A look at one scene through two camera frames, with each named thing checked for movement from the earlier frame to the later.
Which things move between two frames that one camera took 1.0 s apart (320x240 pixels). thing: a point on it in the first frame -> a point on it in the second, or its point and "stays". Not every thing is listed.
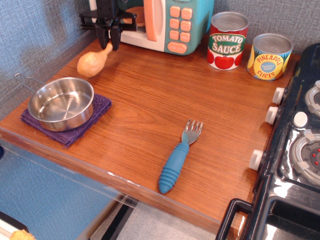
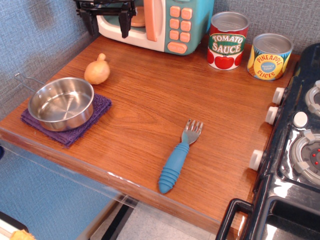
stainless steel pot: (61, 104) stays
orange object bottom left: (21, 234) stays
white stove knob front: (255, 159) stays
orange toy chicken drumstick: (90, 64) -> (97, 71)
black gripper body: (108, 17) -> (90, 6)
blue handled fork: (170, 173) stays
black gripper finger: (103, 34) -> (90, 19)
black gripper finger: (115, 34) -> (125, 18)
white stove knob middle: (271, 114) stays
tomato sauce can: (227, 31) stays
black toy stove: (286, 204) stays
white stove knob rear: (278, 95) stays
